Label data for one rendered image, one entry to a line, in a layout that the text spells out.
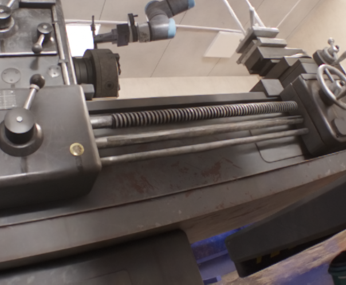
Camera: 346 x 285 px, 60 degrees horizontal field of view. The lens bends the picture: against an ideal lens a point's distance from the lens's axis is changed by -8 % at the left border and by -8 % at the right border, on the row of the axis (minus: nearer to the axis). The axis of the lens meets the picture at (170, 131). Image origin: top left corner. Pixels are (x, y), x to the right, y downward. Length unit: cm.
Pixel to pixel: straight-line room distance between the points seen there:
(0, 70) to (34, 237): 52
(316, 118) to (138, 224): 80
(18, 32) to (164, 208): 70
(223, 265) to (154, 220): 409
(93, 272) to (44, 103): 39
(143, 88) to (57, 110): 470
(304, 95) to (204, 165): 49
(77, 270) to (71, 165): 23
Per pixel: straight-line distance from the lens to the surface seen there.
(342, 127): 125
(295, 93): 130
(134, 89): 535
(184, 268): 80
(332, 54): 142
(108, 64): 124
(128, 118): 87
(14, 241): 63
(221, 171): 103
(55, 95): 77
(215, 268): 468
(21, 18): 112
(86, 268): 73
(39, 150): 70
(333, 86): 127
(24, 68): 98
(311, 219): 23
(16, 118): 66
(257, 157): 114
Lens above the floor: 31
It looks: 23 degrees up
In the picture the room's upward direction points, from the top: 20 degrees counter-clockwise
